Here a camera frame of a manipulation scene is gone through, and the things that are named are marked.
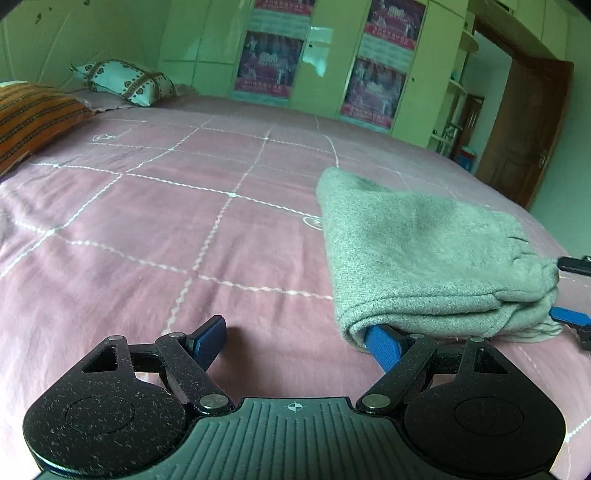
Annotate grey pants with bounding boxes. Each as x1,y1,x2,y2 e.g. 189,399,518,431
317,167,562,348

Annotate brown wooden door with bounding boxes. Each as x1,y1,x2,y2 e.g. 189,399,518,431
476,20,574,209

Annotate white corner shelf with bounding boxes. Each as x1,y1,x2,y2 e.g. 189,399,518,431
428,11,479,156

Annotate white patterned pillow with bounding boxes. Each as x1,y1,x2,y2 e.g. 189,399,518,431
70,59,177,107

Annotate white wardrobe with posters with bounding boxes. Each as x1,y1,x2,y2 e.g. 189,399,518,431
158,1,468,147

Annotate orange striped pillow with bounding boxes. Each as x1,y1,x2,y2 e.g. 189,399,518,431
0,82,93,177

